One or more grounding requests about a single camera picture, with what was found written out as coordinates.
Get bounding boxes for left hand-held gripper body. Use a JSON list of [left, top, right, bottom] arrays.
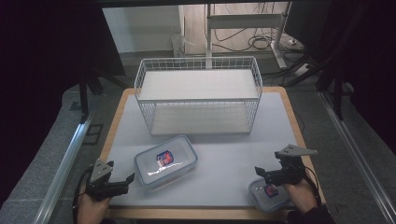
[[85, 158, 130, 202]]

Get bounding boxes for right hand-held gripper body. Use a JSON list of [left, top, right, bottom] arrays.
[[263, 144, 318, 187]]

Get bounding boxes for small clear food container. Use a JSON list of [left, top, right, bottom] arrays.
[[247, 177, 294, 214]]

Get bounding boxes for large clear food container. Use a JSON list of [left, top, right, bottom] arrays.
[[134, 134, 199, 190]]

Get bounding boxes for white wire shelf rack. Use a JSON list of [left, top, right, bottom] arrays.
[[134, 56, 263, 137]]

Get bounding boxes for person's right hand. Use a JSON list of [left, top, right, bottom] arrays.
[[281, 177, 318, 215]]

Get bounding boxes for person's left hand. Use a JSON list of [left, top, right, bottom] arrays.
[[77, 183, 112, 224]]

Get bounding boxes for grey table mat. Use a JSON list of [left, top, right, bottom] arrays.
[[106, 91, 308, 208]]

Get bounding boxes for black tripod stand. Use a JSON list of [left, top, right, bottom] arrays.
[[315, 60, 357, 121], [77, 68, 126, 125]]

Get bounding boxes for white power strip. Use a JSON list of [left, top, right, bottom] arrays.
[[293, 63, 313, 77]]

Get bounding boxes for dark curtain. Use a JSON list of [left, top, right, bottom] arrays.
[[321, 0, 396, 155], [0, 0, 126, 208]]

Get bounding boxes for white metal stand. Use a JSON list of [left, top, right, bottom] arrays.
[[205, 2, 290, 71]]

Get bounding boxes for right hand-held gripper cable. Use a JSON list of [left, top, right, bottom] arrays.
[[302, 165, 322, 207]]

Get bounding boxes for hand-held gripper cable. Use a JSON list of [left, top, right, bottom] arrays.
[[302, 165, 322, 207], [72, 165, 95, 224]]

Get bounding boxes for left hand-held gripper cable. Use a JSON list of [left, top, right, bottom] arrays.
[[72, 165, 95, 224]]

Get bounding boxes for aluminium rail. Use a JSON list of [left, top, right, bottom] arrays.
[[319, 91, 396, 224], [32, 120, 95, 224]]

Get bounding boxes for black floor cables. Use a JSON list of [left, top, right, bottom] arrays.
[[212, 27, 305, 54]]

